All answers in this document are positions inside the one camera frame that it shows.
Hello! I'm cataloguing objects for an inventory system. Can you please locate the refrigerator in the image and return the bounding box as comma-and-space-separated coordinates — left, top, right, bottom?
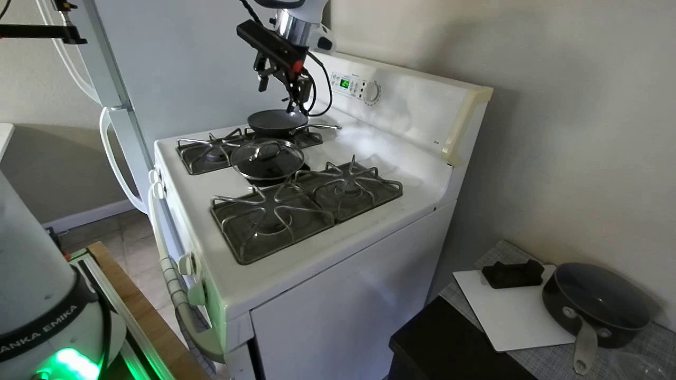
69, 0, 334, 217

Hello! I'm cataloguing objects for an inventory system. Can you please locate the glass pan lid metal handle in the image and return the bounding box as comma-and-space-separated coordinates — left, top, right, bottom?
230, 137, 310, 183

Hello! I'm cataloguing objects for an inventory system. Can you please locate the metal wire burner grate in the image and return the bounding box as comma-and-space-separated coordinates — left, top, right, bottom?
175, 120, 341, 180
206, 159, 406, 269

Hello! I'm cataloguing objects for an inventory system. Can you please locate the small black flat object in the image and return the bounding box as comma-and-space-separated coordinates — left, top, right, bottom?
480, 258, 547, 292

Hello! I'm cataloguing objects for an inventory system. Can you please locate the white oven door handle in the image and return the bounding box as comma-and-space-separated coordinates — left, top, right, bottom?
145, 168, 228, 366

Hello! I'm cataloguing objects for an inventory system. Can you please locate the thin black camera cable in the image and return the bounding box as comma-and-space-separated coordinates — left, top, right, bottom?
305, 48, 335, 119

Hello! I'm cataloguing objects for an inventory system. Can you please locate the black spiral-wrapped cable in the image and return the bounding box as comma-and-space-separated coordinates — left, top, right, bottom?
238, 0, 269, 27

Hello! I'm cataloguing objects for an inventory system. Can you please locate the black box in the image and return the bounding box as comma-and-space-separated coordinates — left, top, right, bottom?
386, 294, 540, 380

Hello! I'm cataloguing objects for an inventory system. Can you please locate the white gas stove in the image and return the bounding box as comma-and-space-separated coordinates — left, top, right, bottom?
145, 48, 496, 380

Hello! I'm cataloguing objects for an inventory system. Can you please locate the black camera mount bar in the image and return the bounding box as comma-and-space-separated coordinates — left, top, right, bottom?
0, 0, 89, 46

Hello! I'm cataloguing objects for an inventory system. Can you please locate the aluminium rail frame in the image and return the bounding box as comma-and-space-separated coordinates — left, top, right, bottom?
66, 249, 186, 380

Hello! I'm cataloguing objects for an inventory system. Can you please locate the white rectangular board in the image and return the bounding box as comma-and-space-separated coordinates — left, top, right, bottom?
452, 264, 576, 356

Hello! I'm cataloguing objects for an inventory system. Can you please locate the wooden board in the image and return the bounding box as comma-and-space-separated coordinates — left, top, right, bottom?
84, 239, 212, 380

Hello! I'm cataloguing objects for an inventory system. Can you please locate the white refrigerator door handle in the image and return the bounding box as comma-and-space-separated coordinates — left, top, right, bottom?
97, 104, 154, 217
33, 0, 106, 111

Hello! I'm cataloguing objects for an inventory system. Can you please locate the black gripper red ring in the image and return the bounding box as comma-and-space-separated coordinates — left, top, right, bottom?
254, 56, 319, 119

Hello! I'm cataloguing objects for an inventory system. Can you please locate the dark frying pan grey handle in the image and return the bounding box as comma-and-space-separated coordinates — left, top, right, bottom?
540, 262, 666, 378

